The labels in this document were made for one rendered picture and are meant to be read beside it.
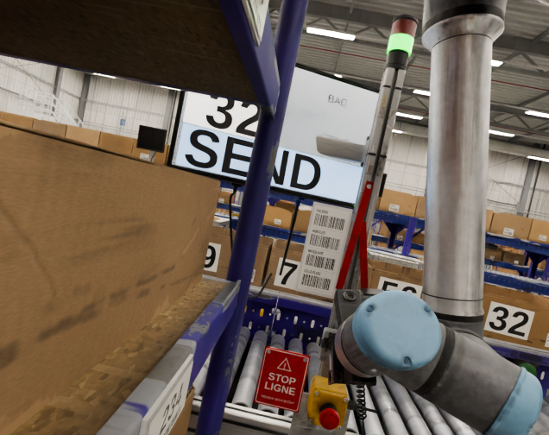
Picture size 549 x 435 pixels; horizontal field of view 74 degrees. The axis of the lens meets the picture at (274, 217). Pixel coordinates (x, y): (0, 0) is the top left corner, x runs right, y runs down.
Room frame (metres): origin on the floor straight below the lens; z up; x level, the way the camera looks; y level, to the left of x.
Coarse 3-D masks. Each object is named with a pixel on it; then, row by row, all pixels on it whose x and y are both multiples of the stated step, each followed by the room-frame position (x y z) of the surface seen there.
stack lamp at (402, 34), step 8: (400, 24) 0.78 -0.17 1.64; (408, 24) 0.78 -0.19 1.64; (416, 24) 0.79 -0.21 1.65; (392, 32) 0.80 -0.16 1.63; (400, 32) 0.78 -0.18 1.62; (408, 32) 0.78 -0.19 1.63; (392, 40) 0.79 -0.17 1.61; (400, 40) 0.78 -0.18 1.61; (408, 40) 0.78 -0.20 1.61; (392, 48) 0.79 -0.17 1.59; (400, 48) 0.78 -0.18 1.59; (408, 48) 0.78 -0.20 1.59; (408, 56) 0.81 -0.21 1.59
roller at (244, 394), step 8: (256, 336) 1.27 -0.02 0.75; (264, 336) 1.28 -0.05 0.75; (256, 344) 1.19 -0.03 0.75; (264, 344) 1.22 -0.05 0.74; (256, 352) 1.13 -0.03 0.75; (248, 360) 1.07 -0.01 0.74; (256, 360) 1.08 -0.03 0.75; (248, 368) 1.02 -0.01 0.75; (256, 368) 1.03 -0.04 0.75; (240, 376) 1.00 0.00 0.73; (248, 376) 0.96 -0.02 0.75; (256, 376) 0.99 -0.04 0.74; (240, 384) 0.93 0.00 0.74; (248, 384) 0.92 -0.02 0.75; (256, 384) 0.97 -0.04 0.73; (240, 392) 0.88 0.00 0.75; (248, 392) 0.89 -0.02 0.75; (232, 400) 0.86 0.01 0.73; (240, 400) 0.84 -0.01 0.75; (248, 400) 0.86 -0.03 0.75
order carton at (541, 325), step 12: (492, 288) 1.63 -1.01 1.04; (504, 288) 1.63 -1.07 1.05; (492, 300) 1.35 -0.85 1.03; (504, 300) 1.35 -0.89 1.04; (516, 300) 1.34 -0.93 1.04; (528, 300) 1.62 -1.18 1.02; (540, 300) 1.57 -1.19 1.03; (540, 312) 1.34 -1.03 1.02; (540, 324) 1.34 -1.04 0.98; (492, 336) 1.35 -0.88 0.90; (504, 336) 1.34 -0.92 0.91; (528, 336) 1.34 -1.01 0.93; (540, 336) 1.34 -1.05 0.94; (540, 348) 1.34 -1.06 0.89
